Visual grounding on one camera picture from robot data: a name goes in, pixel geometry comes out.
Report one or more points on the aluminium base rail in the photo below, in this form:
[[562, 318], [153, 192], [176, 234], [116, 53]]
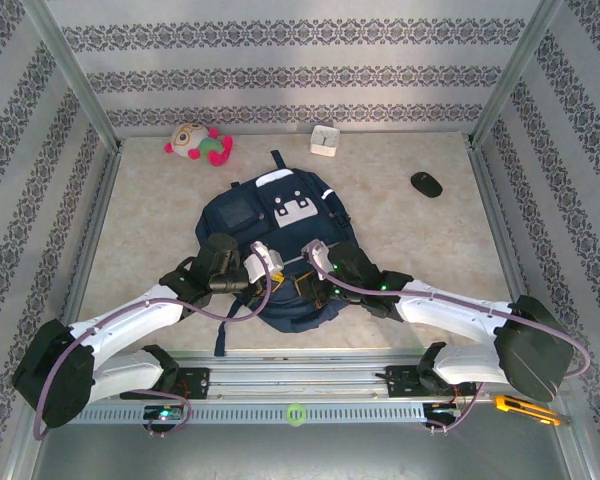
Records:
[[290, 375]]

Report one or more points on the yellow utility knife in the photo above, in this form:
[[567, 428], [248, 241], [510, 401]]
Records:
[[525, 409]]

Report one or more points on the navy blue backpack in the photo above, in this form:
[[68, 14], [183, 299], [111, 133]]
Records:
[[245, 220]]

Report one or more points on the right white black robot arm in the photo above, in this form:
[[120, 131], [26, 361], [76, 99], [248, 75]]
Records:
[[450, 312]]

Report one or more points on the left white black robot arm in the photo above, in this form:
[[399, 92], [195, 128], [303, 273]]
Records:
[[125, 325]]

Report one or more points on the white alarm clock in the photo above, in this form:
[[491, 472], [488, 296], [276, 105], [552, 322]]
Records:
[[325, 141]]

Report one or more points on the black computer mouse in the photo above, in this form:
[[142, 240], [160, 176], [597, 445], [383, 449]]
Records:
[[426, 185]]

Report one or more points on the aluminium table side rail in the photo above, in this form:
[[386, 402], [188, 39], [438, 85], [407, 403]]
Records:
[[497, 225], [94, 225]]

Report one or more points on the pink white plush toy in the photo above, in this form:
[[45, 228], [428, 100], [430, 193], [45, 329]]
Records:
[[200, 145]]

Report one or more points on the aluminium frame post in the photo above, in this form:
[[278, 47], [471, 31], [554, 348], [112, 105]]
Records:
[[517, 65], [70, 70]]

